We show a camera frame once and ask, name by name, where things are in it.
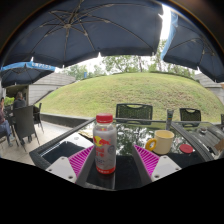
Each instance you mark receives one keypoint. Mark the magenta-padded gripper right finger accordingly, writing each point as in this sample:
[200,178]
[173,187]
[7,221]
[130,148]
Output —
[165,166]

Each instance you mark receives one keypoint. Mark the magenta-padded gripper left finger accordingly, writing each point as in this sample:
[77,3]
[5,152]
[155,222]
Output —
[61,168]

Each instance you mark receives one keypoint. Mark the red-capped drink bottle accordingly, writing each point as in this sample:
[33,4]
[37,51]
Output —
[104,146]

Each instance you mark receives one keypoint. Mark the flat round red coaster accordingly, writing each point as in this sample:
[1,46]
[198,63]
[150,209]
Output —
[186,149]

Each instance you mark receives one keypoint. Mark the yellow flat packet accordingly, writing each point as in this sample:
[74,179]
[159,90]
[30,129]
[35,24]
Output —
[87,133]

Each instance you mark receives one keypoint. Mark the grey colour chart card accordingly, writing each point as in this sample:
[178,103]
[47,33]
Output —
[169,120]

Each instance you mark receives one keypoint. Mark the black plastic lattice chair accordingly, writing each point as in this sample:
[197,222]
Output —
[190,116]
[134,111]

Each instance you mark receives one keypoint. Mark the dark wicker chair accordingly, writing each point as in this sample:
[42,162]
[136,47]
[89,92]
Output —
[24,121]
[37,115]

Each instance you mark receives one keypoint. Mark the person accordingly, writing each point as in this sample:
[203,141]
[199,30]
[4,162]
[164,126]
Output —
[19,101]
[3,125]

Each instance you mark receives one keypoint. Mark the dark slim chair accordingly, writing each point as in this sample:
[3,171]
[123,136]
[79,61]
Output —
[222,119]

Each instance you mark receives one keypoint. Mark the grey hut with sloped roof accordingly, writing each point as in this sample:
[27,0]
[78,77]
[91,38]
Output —
[50,86]
[213,88]

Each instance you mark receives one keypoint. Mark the blue parasol with white trim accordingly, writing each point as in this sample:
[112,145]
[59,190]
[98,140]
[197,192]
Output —
[20,73]

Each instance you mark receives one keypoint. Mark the large dark blue parasol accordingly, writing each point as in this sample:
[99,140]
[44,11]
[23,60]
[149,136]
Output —
[196,46]
[83,33]

